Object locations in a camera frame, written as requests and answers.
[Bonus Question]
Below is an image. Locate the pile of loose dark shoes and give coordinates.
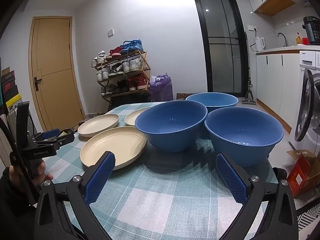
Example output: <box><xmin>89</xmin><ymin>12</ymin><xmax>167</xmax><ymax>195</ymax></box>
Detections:
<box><xmin>79</xmin><ymin>112</ymin><xmax>108</xmax><ymax>126</ymax></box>

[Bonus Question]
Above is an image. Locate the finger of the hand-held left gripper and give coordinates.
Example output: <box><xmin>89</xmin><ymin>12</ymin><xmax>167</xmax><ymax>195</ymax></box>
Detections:
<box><xmin>32</xmin><ymin>133</ymin><xmax>75</xmax><ymax>147</ymax></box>
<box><xmin>29</xmin><ymin>129</ymin><xmax>61</xmax><ymax>140</ymax></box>

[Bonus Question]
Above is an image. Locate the stack of dark boxes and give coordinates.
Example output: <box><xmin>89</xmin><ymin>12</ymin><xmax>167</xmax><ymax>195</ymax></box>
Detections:
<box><xmin>0</xmin><ymin>66</ymin><xmax>22</xmax><ymax>110</ymax></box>

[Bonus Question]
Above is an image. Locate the white kitchen cabinet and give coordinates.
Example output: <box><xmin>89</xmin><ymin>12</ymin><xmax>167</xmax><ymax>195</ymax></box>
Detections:
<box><xmin>256</xmin><ymin>46</ymin><xmax>302</xmax><ymax>134</ymax></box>

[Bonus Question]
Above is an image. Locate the shoe rack with shoes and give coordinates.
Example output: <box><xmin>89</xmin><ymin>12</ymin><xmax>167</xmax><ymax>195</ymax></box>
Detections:
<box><xmin>91</xmin><ymin>39</ymin><xmax>150</xmax><ymax>97</ymax></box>

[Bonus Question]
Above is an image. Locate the light blue bowl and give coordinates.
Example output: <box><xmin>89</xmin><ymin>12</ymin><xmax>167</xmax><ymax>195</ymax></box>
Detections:
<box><xmin>185</xmin><ymin>92</ymin><xmax>239</xmax><ymax>113</ymax></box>

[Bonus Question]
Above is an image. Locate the wooden door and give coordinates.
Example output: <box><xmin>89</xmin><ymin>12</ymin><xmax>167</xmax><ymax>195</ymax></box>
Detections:
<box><xmin>28</xmin><ymin>16</ymin><xmax>84</xmax><ymax>133</ymax></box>

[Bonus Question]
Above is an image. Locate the metal kitchen faucet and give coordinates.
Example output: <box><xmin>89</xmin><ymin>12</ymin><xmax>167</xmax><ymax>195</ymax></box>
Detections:
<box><xmin>277</xmin><ymin>32</ymin><xmax>288</xmax><ymax>47</ymax></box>

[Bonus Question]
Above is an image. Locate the dark blue bowl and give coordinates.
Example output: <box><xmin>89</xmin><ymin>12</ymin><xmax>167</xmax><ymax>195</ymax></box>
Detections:
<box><xmin>134</xmin><ymin>100</ymin><xmax>208</xmax><ymax>153</ymax></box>
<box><xmin>204</xmin><ymin>107</ymin><xmax>285</xmax><ymax>168</ymax></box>

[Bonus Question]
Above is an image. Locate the white washing machine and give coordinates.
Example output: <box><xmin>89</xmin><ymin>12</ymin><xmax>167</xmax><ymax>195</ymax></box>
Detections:
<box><xmin>294</xmin><ymin>50</ymin><xmax>320</xmax><ymax>150</ymax></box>

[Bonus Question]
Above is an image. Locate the person's left forearm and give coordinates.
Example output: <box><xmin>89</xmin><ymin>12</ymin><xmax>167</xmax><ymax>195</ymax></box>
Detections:
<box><xmin>0</xmin><ymin>167</ymin><xmax>39</xmax><ymax>218</ymax></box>

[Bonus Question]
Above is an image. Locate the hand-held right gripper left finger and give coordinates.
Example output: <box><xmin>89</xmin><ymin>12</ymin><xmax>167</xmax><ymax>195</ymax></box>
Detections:
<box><xmin>34</xmin><ymin>151</ymin><xmax>116</xmax><ymax>240</ymax></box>

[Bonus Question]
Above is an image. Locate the black framed glass door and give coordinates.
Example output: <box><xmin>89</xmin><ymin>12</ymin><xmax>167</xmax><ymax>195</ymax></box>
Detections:
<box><xmin>192</xmin><ymin>0</ymin><xmax>249</xmax><ymax>97</ymax></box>

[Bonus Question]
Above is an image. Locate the person's left hand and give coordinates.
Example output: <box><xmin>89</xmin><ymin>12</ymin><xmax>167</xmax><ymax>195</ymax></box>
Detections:
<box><xmin>10</xmin><ymin>160</ymin><xmax>53</xmax><ymax>188</ymax></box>

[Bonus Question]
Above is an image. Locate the white electric kettle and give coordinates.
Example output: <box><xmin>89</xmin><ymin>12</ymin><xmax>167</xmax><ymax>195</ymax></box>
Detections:
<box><xmin>251</xmin><ymin>37</ymin><xmax>266</xmax><ymax>52</ymax></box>

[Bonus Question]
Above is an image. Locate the black and white rug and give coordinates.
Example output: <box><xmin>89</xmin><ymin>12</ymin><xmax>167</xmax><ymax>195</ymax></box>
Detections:
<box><xmin>296</xmin><ymin>201</ymin><xmax>320</xmax><ymax>230</ymax></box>

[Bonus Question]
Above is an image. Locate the black pressure cooker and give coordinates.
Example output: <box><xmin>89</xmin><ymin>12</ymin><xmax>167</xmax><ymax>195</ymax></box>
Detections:
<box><xmin>303</xmin><ymin>16</ymin><xmax>320</xmax><ymax>45</ymax></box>

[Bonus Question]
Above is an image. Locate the large cream plate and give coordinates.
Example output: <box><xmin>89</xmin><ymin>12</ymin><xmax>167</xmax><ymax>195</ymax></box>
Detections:
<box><xmin>80</xmin><ymin>126</ymin><xmax>148</xmax><ymax>170</ymax></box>

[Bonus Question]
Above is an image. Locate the black cable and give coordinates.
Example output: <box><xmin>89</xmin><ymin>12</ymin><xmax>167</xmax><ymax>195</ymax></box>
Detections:
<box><xmin>0</xmin><ymin>119</ymin><xmax>37</xmax><ymax>204</ymax></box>

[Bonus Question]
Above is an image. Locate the purple plastic bag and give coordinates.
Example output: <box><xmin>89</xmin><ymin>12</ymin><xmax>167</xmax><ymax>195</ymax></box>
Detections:
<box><xmin>149</xmin><ymin>74</ymin><xmax>173</xmax><ymax>102</ymax></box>

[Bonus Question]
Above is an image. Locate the teal checked tablecloth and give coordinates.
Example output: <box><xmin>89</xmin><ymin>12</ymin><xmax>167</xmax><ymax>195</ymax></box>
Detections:
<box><xmin>49</xmin><ymin>102</ymin><xmax>278</xmax><ymax>240</ymax></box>

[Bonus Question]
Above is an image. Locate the red cardboard box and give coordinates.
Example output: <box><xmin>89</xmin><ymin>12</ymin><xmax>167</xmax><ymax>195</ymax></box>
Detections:
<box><xmin>286</xmin><ymin>149</ymin><xmax>320</xmax><ymax>198</ymax></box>

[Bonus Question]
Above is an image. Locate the stick vacuum cleaner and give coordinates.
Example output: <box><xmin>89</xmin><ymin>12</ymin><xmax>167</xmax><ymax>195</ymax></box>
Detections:
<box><xmin>241</xmin><ymin>31</ymin><xmax>257</xmax><ymax>105</ymax></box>

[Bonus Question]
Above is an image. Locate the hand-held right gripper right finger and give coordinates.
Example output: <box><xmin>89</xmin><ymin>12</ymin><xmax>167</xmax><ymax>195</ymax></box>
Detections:
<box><xmin>215</xmin><ymin>152</ymin><xmax>299</xmax><ymax>240</ymax></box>

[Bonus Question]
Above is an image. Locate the wooden shoe rack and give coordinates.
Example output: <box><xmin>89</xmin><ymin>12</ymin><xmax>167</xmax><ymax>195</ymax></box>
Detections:
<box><xmin>96</xmin><ymin>51</ymin><xmax>152</xmax><ymax>112</ymax></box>

